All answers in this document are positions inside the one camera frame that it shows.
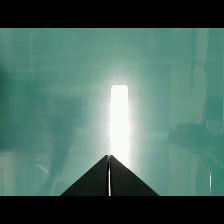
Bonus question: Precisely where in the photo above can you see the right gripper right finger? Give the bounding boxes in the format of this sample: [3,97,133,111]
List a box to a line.
[109,154,160,197]

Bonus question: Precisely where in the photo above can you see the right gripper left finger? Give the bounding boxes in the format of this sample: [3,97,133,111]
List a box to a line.
[60,154,110,197]

